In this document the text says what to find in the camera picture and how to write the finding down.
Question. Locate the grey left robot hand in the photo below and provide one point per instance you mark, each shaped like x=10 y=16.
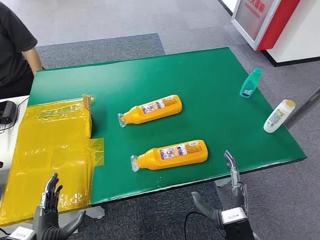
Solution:
x=47 y=222

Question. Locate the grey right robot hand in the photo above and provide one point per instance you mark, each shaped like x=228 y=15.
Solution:
x=237 y=198

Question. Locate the orange bottle clear cap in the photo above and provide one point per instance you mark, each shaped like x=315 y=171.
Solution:
x=140 y=114
x=155 y=159

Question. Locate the person's forearm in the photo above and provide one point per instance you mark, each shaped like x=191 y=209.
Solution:
x=33 y=59

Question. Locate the white bottle yellow cap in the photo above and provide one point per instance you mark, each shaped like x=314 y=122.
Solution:
x=277 y=117

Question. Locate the teal plastic bottle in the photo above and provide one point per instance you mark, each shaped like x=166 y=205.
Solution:
x=250 y=82

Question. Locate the white table foot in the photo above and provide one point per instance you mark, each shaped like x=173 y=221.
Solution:
x=222 y=182
x=96 y=212

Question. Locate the yellow plastic wrapped cardboard box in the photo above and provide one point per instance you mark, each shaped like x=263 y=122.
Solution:
x=50 y=149

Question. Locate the white side table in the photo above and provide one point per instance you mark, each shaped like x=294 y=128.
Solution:
x=7 y=142

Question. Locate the green table mat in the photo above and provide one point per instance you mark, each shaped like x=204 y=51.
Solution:
x=200 y=99

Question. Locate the black device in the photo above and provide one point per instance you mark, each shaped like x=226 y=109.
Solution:
x=7 y=112

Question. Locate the grey metal bar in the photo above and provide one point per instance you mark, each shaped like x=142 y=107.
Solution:
x=302 y=107

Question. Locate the person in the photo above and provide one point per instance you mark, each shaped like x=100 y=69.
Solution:
x=12 y=49

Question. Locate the red white sign board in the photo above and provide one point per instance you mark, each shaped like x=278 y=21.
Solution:
x=252 y=20

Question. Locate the white cabinet black base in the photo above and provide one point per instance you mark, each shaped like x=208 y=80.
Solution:
x=229 y=5
x=297 y=36

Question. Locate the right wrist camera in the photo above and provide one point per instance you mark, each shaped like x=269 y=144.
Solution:
x=237 y=225

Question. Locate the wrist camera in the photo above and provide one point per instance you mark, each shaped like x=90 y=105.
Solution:
x=237 y=225
x=21 y=234

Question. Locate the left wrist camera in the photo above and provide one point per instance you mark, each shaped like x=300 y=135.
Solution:
x=21 y=234

